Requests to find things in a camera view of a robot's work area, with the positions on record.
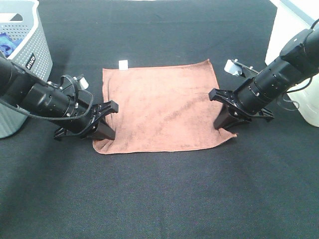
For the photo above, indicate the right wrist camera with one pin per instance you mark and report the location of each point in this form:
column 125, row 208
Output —
column 236, row 68

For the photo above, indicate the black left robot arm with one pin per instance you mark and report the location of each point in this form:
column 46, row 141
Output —
column 67, row 104

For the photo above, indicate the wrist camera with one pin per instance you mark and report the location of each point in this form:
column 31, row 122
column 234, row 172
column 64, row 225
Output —
column 236, row 68
column 69, row 84

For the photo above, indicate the blue towel in basket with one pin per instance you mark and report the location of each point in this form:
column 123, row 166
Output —
column 7, row 45

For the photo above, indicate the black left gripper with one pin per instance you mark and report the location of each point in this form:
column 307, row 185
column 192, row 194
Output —
column 92, row 125

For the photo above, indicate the white storage bin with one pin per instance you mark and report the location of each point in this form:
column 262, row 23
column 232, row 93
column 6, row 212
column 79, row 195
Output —
column 295, row 39

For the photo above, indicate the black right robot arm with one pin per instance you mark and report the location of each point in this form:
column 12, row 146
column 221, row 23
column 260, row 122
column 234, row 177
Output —
column 272, row 82

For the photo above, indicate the brown microfibre towel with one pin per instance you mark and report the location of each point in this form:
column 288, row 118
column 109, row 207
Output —
column 162, row 109

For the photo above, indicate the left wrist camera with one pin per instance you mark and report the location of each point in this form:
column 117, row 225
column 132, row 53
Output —
column 69, row 84

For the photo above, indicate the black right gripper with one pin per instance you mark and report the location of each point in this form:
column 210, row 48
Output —
column 233, row 113

